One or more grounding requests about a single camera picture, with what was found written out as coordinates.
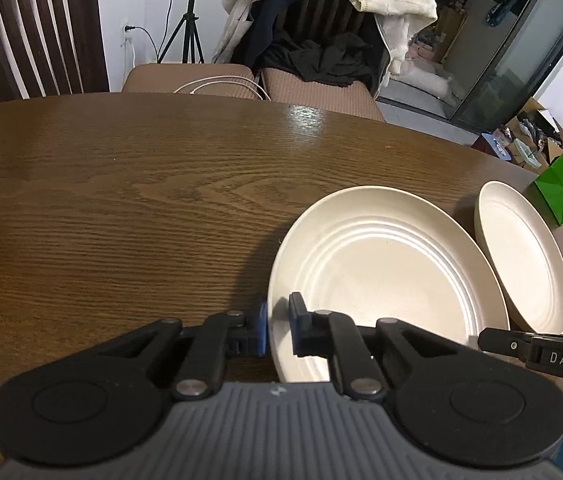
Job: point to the open cardboard box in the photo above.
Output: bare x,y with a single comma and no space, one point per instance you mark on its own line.
536,130

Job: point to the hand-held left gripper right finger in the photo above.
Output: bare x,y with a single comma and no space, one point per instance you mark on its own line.
297,325

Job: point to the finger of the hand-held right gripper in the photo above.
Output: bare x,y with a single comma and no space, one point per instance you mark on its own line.
504,344

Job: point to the dark clothes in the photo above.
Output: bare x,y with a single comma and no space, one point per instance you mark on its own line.
321,57

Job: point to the wall socket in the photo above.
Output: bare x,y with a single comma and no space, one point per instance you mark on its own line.
126,32

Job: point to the black tripod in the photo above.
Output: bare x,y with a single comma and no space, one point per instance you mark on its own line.
189,15

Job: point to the wooden chair with clothes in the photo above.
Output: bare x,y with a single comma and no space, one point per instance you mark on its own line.
321,92

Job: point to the cream plate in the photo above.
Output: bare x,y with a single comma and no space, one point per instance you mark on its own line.
386,260
521,250

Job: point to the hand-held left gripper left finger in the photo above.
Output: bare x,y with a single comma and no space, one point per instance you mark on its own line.
260,327

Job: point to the dark wooden chair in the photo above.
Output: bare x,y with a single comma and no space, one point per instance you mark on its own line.
36,30

